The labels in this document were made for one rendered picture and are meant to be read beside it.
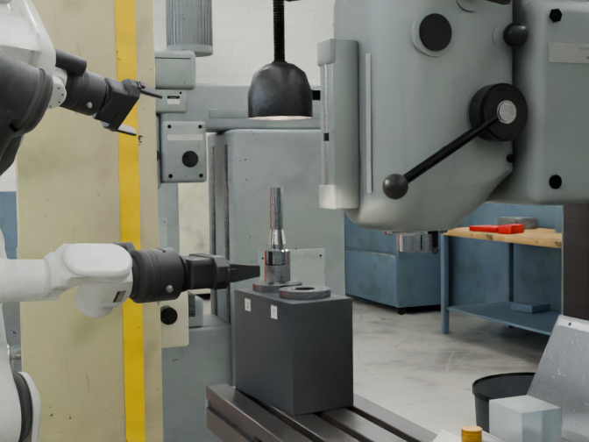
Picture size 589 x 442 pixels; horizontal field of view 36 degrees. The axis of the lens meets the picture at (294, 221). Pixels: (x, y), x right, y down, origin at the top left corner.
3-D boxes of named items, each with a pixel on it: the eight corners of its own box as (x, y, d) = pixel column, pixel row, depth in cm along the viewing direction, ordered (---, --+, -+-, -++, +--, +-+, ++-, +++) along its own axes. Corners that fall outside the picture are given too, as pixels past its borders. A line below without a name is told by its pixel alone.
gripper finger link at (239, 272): (258, 279, 155) (226, 282, 151) (258, 260, 154) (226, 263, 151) (263, 280, 153) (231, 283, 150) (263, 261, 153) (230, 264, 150)
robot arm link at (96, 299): (166, 280, 143) (99, 286, 137) (147, 318, 150) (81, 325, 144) (145, 225, 149) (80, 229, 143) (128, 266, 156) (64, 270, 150)
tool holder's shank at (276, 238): (265, 249, 162) (264, 188, 161) (273, 248, 164) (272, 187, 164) (280, 250, 160) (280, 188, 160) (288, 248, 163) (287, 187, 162)
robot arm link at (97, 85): (116, 142, 191) (67, 127, 183) (103, 115, 197) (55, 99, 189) (147, 97, 186) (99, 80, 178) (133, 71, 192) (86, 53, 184)
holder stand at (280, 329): (292, 417, 147) (290, 295, 146) (234, 388, 166) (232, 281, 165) (354, 406, 153) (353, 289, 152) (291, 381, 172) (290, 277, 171)
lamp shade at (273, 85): (235, 117, 98) (234, 60, 98) (269, 120, 104) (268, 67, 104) (292, 115, 95) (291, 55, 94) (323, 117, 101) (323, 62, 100)
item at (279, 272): (259, 283, 162) (259, 255, 161) (272, 281, 166) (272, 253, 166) (283, 284, 160) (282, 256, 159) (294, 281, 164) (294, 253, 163)
